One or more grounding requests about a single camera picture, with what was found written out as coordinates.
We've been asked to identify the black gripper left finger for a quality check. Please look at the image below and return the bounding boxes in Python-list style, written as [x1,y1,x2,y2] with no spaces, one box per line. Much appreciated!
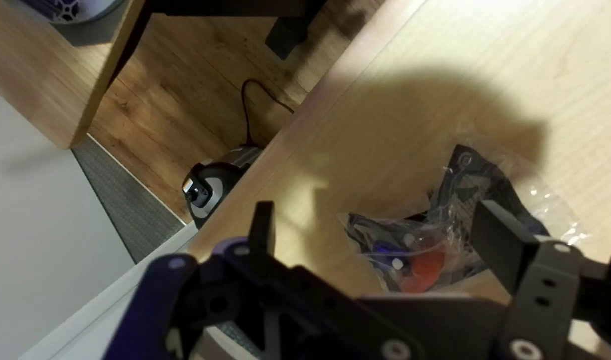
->
[104,198,416,360]

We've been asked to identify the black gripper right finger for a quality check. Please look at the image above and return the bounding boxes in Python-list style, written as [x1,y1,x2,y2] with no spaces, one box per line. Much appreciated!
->
[470,198,611,360]

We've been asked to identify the clear sachet with dark contents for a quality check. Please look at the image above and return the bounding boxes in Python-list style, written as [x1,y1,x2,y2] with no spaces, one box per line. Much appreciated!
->
[344,143,588,296]

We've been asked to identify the black grey floor device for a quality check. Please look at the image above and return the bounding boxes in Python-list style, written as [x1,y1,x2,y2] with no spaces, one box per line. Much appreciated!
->
[180,147,264,231]

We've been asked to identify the grey floor rug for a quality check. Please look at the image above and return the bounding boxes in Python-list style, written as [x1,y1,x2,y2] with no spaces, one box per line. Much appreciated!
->
[72,136,188,264]

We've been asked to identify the white vented round appliance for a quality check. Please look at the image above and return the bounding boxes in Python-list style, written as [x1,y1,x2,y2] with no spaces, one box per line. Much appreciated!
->
[22,0,128,29]

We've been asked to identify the thin black floor cable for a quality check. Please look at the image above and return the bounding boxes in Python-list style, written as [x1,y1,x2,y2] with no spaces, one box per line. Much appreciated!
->
[240,78,296,151]

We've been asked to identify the black table frame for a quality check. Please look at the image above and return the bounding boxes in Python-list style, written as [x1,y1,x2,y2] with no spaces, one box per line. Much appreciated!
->
[108,0,328,65]

